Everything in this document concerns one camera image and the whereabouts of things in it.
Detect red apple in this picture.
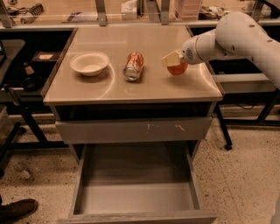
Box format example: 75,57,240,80
167,62,188,75

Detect red soda can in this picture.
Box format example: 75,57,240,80
122,52,144,81

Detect long grey workbench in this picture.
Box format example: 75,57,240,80
0,0,280,32

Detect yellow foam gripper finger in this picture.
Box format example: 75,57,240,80
161,50,184,67

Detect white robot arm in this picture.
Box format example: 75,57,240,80
161,12,280,88

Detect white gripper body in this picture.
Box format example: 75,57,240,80
182,35,208,65

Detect white paper bowl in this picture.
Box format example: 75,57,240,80
70,52,109,77

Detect white tissue box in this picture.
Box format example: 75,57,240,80
121,0,137,20

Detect closed grey top drawer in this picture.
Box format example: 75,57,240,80
55,117,213,144

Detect open grey middle drawer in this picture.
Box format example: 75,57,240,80
57,143,217,224

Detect grey drawer cabinet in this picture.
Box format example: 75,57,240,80
40,24,226,165

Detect pink stacked trays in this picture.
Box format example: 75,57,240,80
174,0,202,21

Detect dark brown shoe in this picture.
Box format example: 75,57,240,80
0,199,38,224

